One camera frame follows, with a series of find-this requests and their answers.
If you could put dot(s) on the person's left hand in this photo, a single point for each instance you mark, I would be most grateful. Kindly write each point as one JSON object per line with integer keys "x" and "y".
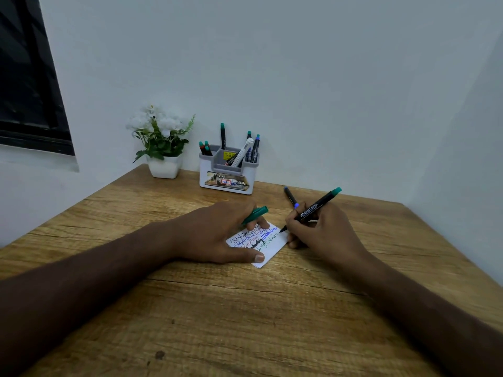
{"x": 204, "y": 235}

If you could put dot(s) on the person's right hand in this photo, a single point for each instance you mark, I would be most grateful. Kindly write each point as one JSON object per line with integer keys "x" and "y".
{"x": 330, "y": 235}

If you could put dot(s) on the person's left thumb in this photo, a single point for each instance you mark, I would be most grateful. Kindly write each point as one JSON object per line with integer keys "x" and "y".
{"x": 245, "y": 255}

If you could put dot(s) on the person's right fingers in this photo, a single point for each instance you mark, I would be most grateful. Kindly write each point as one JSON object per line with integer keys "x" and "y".
{"x": 295, "y": 231}

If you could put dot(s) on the white card with handwriting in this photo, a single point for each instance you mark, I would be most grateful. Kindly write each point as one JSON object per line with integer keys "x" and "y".
{"x": 271, "y": 243}

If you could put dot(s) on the black pen with green end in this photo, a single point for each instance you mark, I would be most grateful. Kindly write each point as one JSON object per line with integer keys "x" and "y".
{"x": 319, "y": 204}

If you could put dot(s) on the person's left forearm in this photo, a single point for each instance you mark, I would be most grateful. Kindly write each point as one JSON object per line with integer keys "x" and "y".
{"x": 86, "y": 282}

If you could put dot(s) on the person's right forearm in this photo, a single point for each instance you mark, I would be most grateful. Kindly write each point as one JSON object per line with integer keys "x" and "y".
{"x": 424, "y": 310}

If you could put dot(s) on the black pen with blue band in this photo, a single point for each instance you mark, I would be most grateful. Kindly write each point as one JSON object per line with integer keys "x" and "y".
{"x": 290, "y": 197}

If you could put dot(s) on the white and grey pen holder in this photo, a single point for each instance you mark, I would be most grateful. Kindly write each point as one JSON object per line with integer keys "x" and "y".
{"x": 228, "y": 176}

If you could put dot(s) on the black pen with blue cap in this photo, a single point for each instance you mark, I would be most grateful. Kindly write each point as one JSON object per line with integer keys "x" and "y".
{"x": 256, "y": 147}

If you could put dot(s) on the white marker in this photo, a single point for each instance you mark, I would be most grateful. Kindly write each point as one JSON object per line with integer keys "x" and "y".
{"x": 243, "y": 151}

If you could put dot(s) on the black pen with teal cap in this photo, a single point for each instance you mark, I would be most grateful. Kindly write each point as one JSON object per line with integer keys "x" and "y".
{"x": 248, "y": 146}

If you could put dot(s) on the short black pen green cap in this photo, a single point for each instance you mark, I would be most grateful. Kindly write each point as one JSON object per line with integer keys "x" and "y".
{"x": 208, "y": 147}

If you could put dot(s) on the white flower pot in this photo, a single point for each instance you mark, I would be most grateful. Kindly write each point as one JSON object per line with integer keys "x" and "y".
{"x": 165, "y": 167}

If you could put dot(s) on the tall black pen green cap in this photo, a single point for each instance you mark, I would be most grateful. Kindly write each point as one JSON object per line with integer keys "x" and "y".
{"x": 223, "y": 135}

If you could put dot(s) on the white artificial flowers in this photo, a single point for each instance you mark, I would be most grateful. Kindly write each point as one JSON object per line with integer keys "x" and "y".
{"x": 160, "y": 131}

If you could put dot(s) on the dark window with black frame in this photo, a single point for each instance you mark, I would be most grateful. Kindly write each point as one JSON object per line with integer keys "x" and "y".
{"x": 29, "y": 74}

